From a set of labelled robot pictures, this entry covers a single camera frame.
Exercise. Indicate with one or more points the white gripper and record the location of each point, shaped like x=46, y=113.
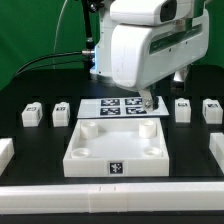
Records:
x=141, y=55

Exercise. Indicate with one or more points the white square tabletop tray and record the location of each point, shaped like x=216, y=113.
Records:
x=126, y=147

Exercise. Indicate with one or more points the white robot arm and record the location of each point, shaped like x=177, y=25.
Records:
x=150, y=13

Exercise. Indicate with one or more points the white marker sheet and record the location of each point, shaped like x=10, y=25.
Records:
x=118, y=107

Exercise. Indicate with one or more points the white right corner block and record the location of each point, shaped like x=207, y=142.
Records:
x=216, y=146

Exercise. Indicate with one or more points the white corner block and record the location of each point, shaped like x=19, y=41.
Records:
x=216, y=146
x=6, y=153

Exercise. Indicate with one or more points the white left corner block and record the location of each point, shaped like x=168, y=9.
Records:
x=6, y=153

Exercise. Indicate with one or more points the white front fence rail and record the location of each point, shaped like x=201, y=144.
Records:
x=125, y=197

